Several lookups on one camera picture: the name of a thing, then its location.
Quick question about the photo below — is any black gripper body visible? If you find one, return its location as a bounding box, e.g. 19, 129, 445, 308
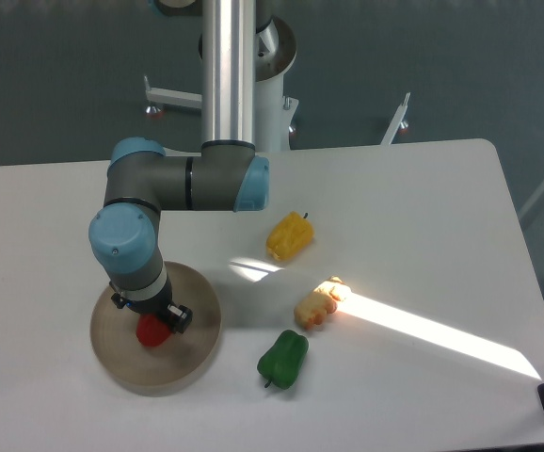
109, 282, 172, 325

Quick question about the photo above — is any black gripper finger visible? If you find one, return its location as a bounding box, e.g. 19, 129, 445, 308
156, 303, 192, 333

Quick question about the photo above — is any red toy pepper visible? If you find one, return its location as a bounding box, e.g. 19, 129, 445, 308
136, 314, 171, 347

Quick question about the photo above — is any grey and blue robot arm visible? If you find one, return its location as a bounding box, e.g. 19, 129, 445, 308
88, 1, 269, 333

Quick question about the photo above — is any beige round plate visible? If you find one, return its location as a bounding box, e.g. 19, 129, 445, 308
89, 262, 222, 396

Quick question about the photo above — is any green toy pepper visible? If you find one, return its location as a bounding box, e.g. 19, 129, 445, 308
257, 330, 309, 390

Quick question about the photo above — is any orange toy pepper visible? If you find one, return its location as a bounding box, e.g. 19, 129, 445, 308
294, 276, 352, 331

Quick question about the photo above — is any yellow toy pepper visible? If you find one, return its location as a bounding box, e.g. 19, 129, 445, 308
265, 211, 315, 261

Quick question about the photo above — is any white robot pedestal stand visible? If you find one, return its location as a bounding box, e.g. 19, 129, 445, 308
141, 13, 410, 159

